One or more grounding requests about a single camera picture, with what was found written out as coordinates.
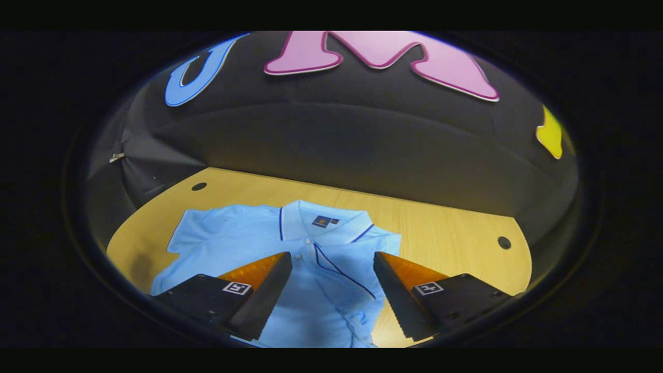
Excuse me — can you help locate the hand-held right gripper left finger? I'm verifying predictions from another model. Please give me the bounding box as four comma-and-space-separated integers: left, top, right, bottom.
151, 252, 294, 342

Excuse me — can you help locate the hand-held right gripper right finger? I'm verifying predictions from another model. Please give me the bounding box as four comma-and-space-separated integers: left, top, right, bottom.
373, 252, 523, 342

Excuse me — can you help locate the light blue T-shirt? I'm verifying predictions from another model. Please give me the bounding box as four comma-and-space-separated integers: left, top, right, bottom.
150, 199, 402, 348

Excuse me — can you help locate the black backdrop cloth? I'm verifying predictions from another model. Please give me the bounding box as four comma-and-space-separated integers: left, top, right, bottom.
85, 31, 580, 270

